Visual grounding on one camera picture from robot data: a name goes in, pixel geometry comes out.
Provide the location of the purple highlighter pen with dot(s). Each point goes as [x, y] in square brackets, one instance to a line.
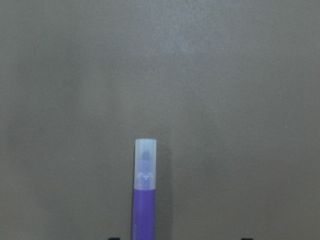
[144, 190]

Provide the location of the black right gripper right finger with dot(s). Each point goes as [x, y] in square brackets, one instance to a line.
[247, 238]

